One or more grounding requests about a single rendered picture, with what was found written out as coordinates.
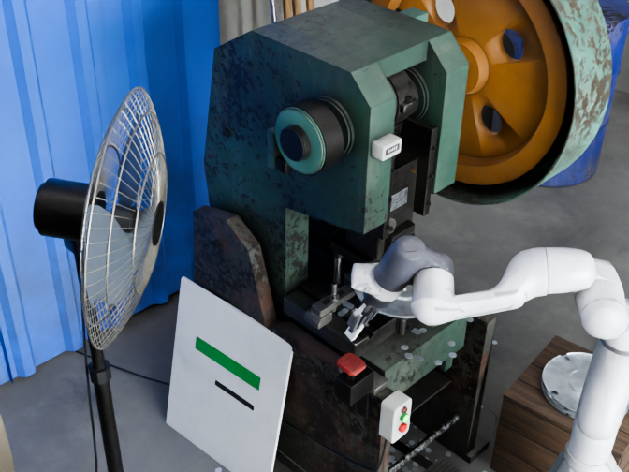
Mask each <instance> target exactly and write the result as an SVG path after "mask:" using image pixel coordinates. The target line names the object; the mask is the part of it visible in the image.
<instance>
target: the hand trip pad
mask: <svg viewBox="0 0 629 472"><path fill-rule="evenodd" d="M337 366H338V367H339V368H340V369H342V370H343V371H345V372H346V373H348V375H349V376H355V375H357V374H359V373H360V372H361V371H363V370H364V369H365V368H366V362H365V361H363V360H362V359H360V358H359V357H357V356H356V355H354V354H353V353H346V354H344V355H343V356H342V357H341V358H340V359H338V360H337Z"/></svg>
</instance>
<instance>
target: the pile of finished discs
mask: <svg viewBox="0 0 629 472"><path fill-rule="evenodd" d="M592 355H593V354H590V353H583V352H571V353H567V354H566V355H564V356H561V355H559V356H557V357H555V358H553V359H552V360H550V361H549V362H548V363H547V364H546V366H545V368H544V370H543V372H542V376H541V388H542V391H543V393H544V395H545V396H546V398H547V399H548V401H549V402H550V403H551V404H552V405H553V406H554V407H555V408H557V409H558V410H559V411H561V412H562V413H564V414H566V413H567V414H569V415H568V416H569V417H571V418H575V416H576V412H577V409H578V402H579V398H580V395H581V392H582V388H583V384H584V381H585V378H586V375H587V372H588V370H589V367H590V364H591V360H592Z"/></svg>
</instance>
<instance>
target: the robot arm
mask: <svg viewBox="0 0 629 472"><path fill-rule="evenodd" d="M408 285H411V286H413V290H412V301H411V313H412V314H413V315H414V316H415V317H416V318H417V319H418V320H419V321H420V322H422V323H424V324H426V325H440V324H443V323H447V322H449V321H453V320H456V319H461V318H467V317H476V316H481V315H486V314H491V313H497V312H502V311H507V310H512V309H517V308H519V307H521V306H523V304H524V303H525V302H526V301H529V300H530V299H532V298H534V297H538V296H546V295H547V294H551V293H565V292H573V293H574V294H575V295H576V300H575V303H576V305H577V308H578V312H579V315H580V318H581V325H582V326H583V328H584V329H585V330H586V332H587V333H588V334H589V335H591V336H593V337H596V338H598V339H597V343H596V346H595V349H594V352H593V355H592V360H591V364H590V367H589V370H588V372H587V375H586V378H585V381H584V384H583V388H582V392H581V395H580V398H579V402H578V409H577V412H576V416H575V419H574V423H573V427H572V431H571V435H570V438H569V440H568V442H567V443H566V445H565V449H564V453H563V459H562V462H561V464H560V466H559V468H558V470H557V472H622V471H621V470H620V469H619V467H618V466H617V465H616V462H615V460H614V458H613V456H612V454H611V451H612V447H613V444H614V441H615V437H616V434H617V432H618V429H619V427H620V426H621V424H622V419H623V416H624V413H625V410H626V407H627V404H628V401H629V302H626V301H625V299H624V293H623V289H622V283H621V281H620V278H619V276H618V275H617V273H616V271H615V269H614V267H613V266H612V265H611V264H610V262H609V261H605V260H602V259H598V258H593V257H592V255H591V254H590V253H588V252H586V251H583V250H580V249H574V248H567V247H546V248H545V247H536V248H531V249H527V250H523V251H520V252H519V253H517V254H516V255H515V256H514V257H513V258H512V259H511V261H510V262H509V264H508V266H507V268H506V270H505V273H504V276H503V278H502V280H501V281H500V283H499V284H498V285H497V286H496V287H494V288H492V289H489V290H483V291H478V292H472V293H466V294H461V295H455V294H454V274H453V261H452V260H451V258H450V257H449V256H448V255H447V254H445V253H443V252H440V251H438V250H436V249H433V248H431V247H427V246H426V244H424V243H423V242H422V241H421V240H420V239H419V238H418V237H416V236H411V235H405V236H402V237H400V238H399V239H397V240H396V241H394V242H393V243H392V244H391V246H390V247H389V248H388V250H387V251H386V252H385V253H384V255H383V256H382V257H381V258H380V262H379V263H355V264H354V265H353V267H352V271H351V288H353V289H356V290H360V291H363V296H364V299H363V300H362V303H361V304H360V306H359V308H358V309H357V308H356V309H352V311H351V316H350V318H349V320H348V322H347V325H348V326H349V327H348V328H347V330H346V331H345V335H346V336H347V337H348V338H349V339H350V341H353V340H355V339H356V338H357V336H358V334H359V333H360V331H361V330H362V329H363V327H364V325H365V327H367V326H369V325H370V324H369V323H368V321H369V320H372V319H373V317H374V316H375V315H376V314H377V313H378V312H379V310H380V309H381V308H386V307H388V306H389V305H390V304H391V302H392V301H394V300H395V299H397V298H398V297H399V296H400V294H401V293H402V291H406V290H407V286H408ZM363 324H364V325H363Z"/></svg>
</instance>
